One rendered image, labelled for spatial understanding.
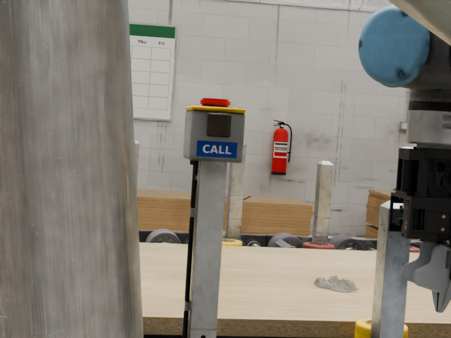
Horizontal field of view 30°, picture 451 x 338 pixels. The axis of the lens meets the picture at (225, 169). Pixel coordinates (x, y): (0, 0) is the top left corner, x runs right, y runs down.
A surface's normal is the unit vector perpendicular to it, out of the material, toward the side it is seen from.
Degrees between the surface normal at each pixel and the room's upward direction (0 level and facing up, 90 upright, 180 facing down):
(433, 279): 93
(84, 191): 93
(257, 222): 90
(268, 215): 90
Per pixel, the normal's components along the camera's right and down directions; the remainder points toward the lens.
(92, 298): 0.51, 0.14
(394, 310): 0.17, 0.07
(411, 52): -0.67, 0.00
